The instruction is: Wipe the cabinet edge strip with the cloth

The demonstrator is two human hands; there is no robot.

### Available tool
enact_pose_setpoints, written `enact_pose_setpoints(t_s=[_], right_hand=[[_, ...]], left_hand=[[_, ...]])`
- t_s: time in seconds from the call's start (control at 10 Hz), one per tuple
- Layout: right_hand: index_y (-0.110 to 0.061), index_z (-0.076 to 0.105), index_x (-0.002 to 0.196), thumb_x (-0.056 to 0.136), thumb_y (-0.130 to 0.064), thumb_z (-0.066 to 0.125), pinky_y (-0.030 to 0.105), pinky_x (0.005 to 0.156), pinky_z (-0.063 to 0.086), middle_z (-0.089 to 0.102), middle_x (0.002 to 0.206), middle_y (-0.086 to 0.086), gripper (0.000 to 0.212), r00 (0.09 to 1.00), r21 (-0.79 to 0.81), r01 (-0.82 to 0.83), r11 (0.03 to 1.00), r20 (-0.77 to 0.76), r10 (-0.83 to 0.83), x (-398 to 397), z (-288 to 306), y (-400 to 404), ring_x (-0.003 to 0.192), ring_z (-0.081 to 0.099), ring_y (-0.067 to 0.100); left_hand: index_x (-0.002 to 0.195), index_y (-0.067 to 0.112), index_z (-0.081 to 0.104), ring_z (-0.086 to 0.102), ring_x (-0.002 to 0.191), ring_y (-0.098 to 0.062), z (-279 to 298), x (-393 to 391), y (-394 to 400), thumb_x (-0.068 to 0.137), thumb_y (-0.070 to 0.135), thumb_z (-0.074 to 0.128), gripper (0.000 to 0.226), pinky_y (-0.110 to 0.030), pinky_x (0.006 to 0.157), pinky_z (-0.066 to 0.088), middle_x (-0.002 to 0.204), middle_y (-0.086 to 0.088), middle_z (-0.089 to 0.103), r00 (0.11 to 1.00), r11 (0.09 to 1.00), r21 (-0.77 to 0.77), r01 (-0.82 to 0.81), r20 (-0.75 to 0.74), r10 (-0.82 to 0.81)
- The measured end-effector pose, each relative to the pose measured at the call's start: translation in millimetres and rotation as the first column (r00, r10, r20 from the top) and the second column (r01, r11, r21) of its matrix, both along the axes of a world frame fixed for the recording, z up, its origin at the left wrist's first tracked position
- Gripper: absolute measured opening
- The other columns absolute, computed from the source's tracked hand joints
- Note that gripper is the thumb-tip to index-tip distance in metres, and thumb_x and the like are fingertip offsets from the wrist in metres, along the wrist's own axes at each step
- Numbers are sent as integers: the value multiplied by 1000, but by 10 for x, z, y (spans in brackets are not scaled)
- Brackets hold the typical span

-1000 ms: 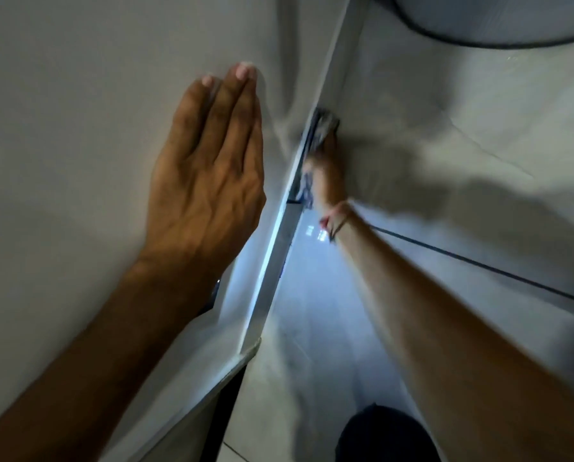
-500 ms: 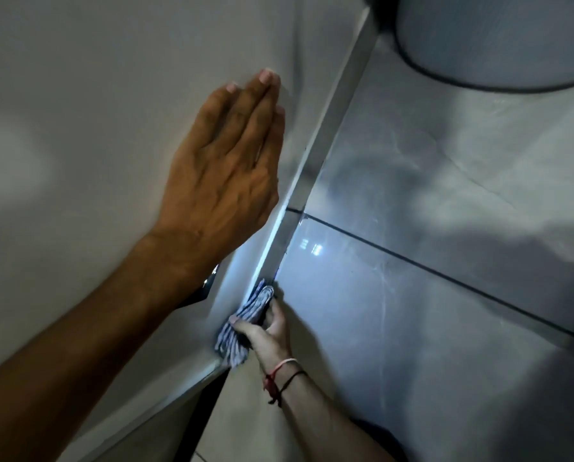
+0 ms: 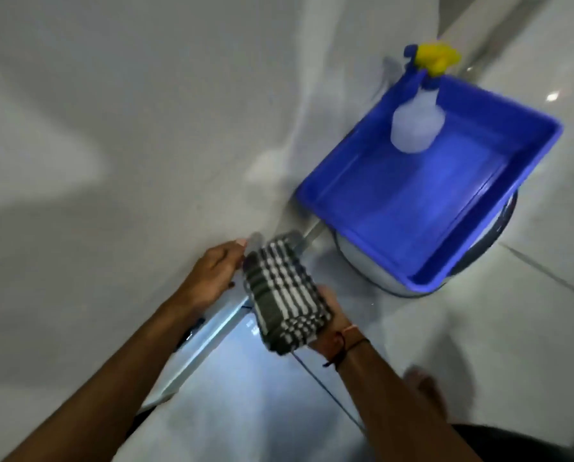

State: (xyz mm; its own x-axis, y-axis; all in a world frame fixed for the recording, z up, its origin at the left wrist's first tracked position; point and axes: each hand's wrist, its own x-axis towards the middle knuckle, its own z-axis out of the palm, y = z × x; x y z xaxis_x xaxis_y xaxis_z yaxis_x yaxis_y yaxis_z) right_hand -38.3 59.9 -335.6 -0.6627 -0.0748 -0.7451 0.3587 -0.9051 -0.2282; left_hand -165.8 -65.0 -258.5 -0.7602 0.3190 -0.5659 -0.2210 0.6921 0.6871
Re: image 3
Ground person's right hand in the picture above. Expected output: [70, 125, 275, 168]
[308, 285, 353, 356]

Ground person's left hand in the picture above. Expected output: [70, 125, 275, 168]
[178, 239, 249, 315]

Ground black white checked cloth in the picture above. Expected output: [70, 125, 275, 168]
[242, 231, 334, 356]

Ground person's right forearm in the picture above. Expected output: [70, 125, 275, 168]
[322, 332, 484, 462]

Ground person's left forearm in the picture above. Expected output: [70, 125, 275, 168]
[2, 294, 206, 462]

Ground red thread wristband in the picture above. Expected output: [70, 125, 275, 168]
[322, 324, 370, 368]

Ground round white stool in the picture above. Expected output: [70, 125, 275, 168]
[334, 191, 518, 299]

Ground blue plastic tub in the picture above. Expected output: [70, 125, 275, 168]
[295, 71, 564, 292]

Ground person's bare foot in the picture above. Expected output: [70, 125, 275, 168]
[404, 365, 449, 421]

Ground spray bottle with yellow trigger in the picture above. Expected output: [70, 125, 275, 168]
[390, 41, 462, 154]

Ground person's dark shorts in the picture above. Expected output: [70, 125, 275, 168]
[452, 423, 574, 462]

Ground thin dark cable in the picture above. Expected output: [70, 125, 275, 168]
[291, 352, 368, 434]

